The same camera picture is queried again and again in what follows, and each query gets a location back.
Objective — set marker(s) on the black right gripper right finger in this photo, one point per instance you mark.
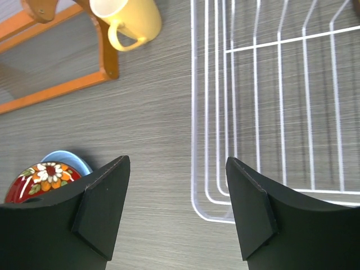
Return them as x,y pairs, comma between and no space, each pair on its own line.
280,228

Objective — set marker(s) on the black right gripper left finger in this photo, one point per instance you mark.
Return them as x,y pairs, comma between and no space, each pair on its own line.
72,227

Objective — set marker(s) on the red floral plate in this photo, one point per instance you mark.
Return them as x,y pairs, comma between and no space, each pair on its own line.
39,179

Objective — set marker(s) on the light blue plate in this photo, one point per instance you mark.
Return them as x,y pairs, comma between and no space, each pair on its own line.
70,159

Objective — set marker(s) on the orange wooden shelf rack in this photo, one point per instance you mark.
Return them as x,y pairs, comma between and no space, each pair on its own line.
50,49

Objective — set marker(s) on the yellow mug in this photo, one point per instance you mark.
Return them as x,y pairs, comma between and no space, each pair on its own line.
137,19

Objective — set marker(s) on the white wire dish rack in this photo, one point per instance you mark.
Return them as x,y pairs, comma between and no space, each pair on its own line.
276,85

